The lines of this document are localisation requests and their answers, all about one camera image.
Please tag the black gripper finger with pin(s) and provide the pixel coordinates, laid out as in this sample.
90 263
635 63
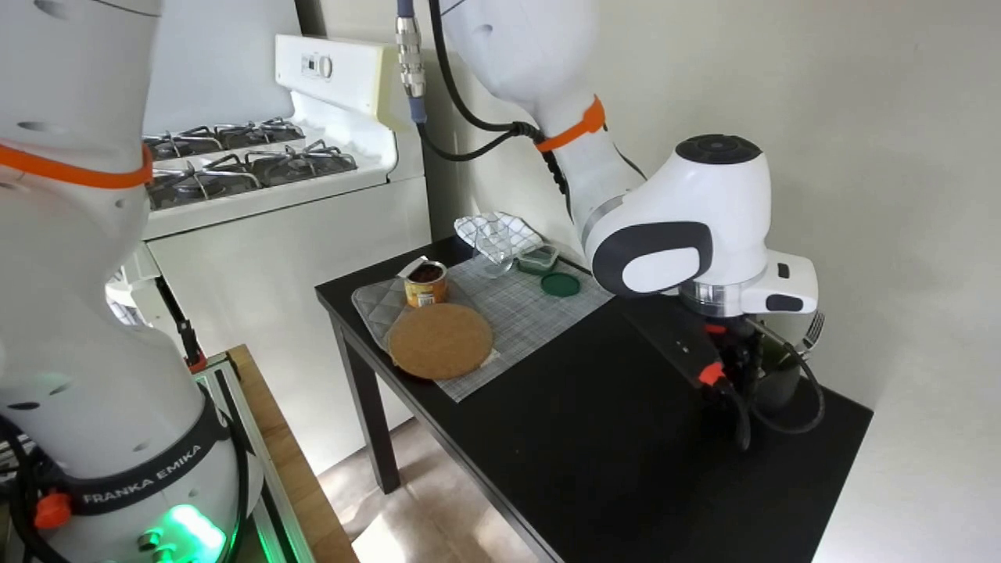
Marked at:
800 368
741 381

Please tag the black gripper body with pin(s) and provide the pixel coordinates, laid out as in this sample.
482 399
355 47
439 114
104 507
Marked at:
760 340

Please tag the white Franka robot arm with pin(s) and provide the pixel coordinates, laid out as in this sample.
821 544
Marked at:
677 209

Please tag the black table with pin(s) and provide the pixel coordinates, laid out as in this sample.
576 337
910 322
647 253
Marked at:
626 458

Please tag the green round lid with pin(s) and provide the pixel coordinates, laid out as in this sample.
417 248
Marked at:
561 284

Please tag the grey grid pattern mat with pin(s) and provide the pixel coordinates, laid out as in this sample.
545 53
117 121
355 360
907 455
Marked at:
532 313

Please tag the clear glass container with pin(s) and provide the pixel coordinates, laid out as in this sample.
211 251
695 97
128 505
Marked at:
538 259

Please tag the round cork trivet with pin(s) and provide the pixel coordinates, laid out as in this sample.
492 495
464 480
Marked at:
439 340

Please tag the grey quilted mat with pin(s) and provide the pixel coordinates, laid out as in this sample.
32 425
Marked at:
377 300

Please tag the wooden board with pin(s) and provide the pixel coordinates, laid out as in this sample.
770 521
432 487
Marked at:
297 471

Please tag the white gas stove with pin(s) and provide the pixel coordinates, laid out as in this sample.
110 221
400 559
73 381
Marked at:
270 159

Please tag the black red clamp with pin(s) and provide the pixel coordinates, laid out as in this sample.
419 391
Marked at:
188 333

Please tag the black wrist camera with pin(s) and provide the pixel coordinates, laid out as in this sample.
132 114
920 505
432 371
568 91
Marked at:
688 349

